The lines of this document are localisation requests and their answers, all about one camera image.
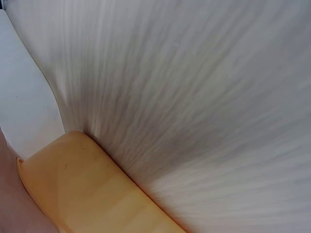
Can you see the yellow plastic container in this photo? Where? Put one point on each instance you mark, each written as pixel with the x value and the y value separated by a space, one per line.
pixel 82 184

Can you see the person's left hand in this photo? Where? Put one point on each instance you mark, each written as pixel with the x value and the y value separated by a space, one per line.
pixel 14 194

